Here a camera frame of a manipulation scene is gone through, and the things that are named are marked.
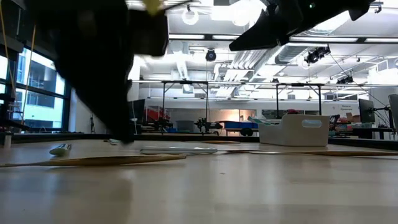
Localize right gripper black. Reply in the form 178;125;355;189
228;0;376;52

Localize yellow cable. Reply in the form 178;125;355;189
0;0;37;124

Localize red equipment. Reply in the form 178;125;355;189
144;105;171;123

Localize grey storage bin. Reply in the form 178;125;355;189
175;119;196;133

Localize black metal rig frame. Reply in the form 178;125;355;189
161;80;210;124
275;82;323;116

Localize large black-framed window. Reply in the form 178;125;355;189
0;46;72;132

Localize blue storage bins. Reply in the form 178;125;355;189
223;120;259;130

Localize black ceiling device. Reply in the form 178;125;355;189
303;45;331;65
336;75;355;85

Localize long ceiling light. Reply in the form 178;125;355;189
290;37;359;43
169;34;205;40
365;37;398;44

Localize white frame post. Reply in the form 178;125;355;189
2;131;13;149

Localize black aluminium table frame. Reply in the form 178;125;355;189
0;132;398;151

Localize yellow tape tag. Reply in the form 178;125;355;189
142;0;165;16

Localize wooden knife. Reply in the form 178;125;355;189
248;149;398;158

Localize knife with pale green handle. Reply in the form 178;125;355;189
49;143;73;157

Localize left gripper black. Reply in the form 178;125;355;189
26;0;135;144

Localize white bin with handle cutouts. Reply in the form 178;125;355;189
257;114;331;147

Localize black monitor on arm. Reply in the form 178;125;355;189
358;98;376;124

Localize dark flat monitor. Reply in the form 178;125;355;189
126;98;146;124

